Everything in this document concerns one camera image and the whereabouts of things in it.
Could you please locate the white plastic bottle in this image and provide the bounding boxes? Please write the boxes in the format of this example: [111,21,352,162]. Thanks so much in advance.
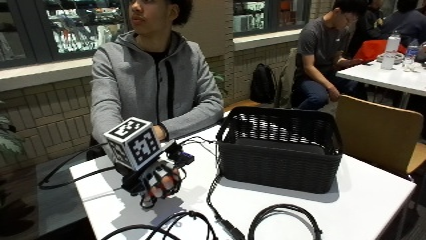
[380,30,403,71]

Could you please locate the black woven plastic basket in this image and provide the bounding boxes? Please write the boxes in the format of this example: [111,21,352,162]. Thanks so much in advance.
[216,106,345,195]

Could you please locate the dark framed window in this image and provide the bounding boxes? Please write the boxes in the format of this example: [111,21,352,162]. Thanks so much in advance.
[232,0,312,38]
[0,0,131,69]

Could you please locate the wooden chair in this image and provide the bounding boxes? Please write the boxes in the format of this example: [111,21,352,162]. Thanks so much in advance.
[335,94,426,179]

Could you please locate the black backpack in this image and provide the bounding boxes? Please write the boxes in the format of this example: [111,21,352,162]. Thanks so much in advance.
[250,63,279,105]

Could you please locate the black wristband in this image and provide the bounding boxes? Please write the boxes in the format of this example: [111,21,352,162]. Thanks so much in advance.
[158,122,171,142]

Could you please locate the white cube with black markers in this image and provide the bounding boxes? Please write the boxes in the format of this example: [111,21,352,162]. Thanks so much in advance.
[103,116,163,172]

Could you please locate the red jacket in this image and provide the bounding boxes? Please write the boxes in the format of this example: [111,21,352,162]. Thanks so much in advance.
[353,39,409,64]

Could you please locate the thin black wires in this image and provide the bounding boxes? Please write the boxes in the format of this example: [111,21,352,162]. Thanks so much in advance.
[178,134,223,168]

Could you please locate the looped black cable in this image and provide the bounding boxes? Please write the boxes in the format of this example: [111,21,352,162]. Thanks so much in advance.
[101,209,220,240]

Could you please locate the white table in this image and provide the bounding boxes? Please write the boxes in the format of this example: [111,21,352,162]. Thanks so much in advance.
[336,59,426,109]

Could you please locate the beige coat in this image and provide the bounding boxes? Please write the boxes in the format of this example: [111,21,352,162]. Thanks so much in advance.
[274,47,300,108]

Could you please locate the black glove camera module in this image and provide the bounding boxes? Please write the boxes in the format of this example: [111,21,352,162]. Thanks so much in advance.
[172,142,196,167]

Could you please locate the thick black glove cable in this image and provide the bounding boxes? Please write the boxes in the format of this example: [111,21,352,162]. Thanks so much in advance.
[38,142,118,191]

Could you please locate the the person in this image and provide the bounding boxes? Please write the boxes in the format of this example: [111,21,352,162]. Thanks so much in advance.
[90,0,227,162]

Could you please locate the wooden bench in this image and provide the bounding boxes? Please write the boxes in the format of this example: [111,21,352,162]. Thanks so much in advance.
[223,98,264,113]

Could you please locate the black cable with plug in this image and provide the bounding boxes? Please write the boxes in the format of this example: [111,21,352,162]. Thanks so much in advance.
[206,173,247,240]

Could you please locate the clear water bottle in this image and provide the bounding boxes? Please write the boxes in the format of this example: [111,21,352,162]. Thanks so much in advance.
[403,43,421,73]

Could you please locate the green potted plant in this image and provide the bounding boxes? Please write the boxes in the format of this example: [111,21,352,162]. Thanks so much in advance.
[0,101,26,161]

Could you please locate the coiled black cable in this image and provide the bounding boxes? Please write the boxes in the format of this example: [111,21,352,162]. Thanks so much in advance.
[247,203,324,240]

